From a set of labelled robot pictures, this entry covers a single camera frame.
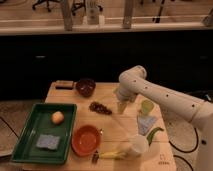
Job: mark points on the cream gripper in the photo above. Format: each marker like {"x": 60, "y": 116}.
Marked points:
{"x": 121, "y": 106}

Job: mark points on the bunch of dark grapes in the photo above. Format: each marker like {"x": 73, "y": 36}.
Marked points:
{"x": 100, "y": 108}

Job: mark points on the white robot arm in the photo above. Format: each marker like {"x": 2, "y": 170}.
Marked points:
{"x": 194, "y": 110}

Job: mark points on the dark maroon bowl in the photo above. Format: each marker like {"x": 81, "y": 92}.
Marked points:
{"x": 85, "y": 87}

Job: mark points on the red orange bowl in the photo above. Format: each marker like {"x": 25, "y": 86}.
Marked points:
{"x": 86, "y": 140}

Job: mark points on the green plastic cup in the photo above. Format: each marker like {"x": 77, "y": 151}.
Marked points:
{"x": 146, "y": 107}

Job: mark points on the light blue cloth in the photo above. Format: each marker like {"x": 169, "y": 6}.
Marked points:
{"x": 145, "y": 123}

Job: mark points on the white cup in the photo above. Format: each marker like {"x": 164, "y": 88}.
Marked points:
{"x": 138, "y": 145}

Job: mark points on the yellow banana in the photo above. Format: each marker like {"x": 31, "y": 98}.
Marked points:
{"x": 112, "y": 155}

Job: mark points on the small dark metal object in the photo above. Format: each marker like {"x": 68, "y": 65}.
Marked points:
{"x": 95, "y": 157}

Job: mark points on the brown wooden block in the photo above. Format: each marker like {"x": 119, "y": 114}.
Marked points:
{"x": 61, "y": 84}

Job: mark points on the peach coloured apple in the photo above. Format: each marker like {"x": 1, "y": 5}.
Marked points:
{"x": 57, "y": 118}

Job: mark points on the blue sponge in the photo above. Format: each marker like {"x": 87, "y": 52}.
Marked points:
{"x": 49, "y": 142}

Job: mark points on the green plastic tray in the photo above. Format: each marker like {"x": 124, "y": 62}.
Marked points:
{"x": 39, "y": 122}

